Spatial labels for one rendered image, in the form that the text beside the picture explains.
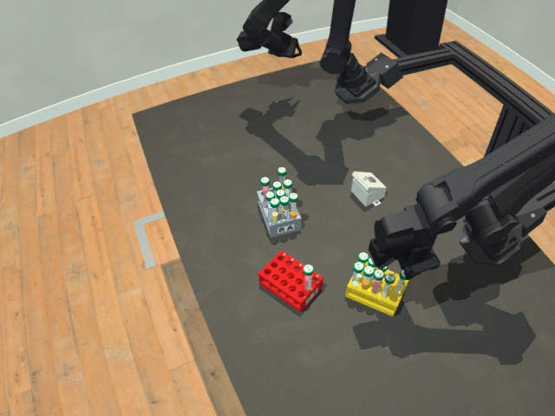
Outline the red tube rack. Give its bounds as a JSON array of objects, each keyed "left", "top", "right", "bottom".
[{"left": 258, "top": 251, "right": 323, "bottom": 313}]

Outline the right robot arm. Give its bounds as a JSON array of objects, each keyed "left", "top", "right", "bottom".
[{"left": 237, "top": 0, "right": 376, "bottom": 97}]

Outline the yellow tube rack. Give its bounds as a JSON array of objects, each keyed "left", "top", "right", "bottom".
[{"left": 345, "top": 270, "right": 408, "bottom": 316}]

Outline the grey tube rack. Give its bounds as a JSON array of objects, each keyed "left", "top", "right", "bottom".
[{"left": 257, "top": 190, "right": 302, "bottom": 237}]

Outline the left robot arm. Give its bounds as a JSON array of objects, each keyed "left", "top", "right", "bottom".
[{"left": 369, "top": 113, "right": 555, "bottom": 270}]

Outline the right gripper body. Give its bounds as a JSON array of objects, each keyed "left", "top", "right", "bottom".
[{"left": 268, "top": 36, "right": 297, "bottom": 58}]

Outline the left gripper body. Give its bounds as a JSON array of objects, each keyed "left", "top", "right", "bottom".
[{"left": 400, "top": 240, "right": 441, "bottom": 276}]

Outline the test tube with pink liquid and green-white cap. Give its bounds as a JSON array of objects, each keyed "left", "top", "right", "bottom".
[{"left": 260, "top": 177, "right": 270, "bottom": 203}]

